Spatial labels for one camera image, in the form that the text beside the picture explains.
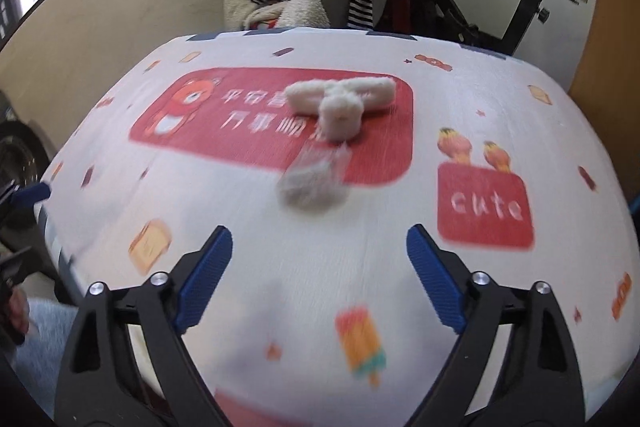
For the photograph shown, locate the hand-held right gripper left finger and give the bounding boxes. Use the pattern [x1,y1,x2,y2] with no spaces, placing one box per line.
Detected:
[55,226,234,427]

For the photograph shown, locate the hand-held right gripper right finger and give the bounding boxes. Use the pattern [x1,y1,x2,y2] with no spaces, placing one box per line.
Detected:
[406,223,586,427]

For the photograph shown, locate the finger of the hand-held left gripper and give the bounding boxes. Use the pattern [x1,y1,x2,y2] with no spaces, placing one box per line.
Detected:
[0,183,52,221]
[0,247,34,293]

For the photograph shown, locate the white plastic wrapper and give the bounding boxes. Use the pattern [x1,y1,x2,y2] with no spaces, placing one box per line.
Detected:
[276,142,351,214]

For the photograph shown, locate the person's left hand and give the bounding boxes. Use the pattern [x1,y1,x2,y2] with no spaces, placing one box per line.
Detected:
[6,293,29,344]

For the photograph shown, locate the dark round wheel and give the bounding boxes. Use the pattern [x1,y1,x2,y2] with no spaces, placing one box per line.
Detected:
[0,92,57,208]

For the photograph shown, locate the person's light fuzzy pants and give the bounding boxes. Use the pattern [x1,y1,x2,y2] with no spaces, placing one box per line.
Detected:
[15,299,84,418]

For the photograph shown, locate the printed bear table mat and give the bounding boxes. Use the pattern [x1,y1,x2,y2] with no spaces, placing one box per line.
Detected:
[37,29,634,427]

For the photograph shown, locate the white fuzzy cloth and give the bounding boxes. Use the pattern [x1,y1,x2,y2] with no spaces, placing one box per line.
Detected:
[285,77,397,142]

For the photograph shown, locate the wooden door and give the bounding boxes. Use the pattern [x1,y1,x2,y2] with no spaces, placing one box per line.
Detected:
[567,0,640,208]

